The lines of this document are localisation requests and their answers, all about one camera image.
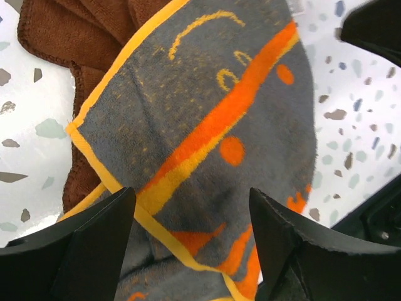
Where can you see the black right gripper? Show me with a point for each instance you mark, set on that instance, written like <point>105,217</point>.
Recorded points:
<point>375,27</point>

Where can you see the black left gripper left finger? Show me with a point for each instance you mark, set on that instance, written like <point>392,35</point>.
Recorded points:
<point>79,258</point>

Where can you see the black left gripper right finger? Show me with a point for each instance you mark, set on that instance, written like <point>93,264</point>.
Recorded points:
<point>303,260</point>

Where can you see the brown towel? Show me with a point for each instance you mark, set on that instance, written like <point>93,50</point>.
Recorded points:
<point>84,36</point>

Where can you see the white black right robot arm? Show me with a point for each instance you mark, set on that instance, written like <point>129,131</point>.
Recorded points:
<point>378,218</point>

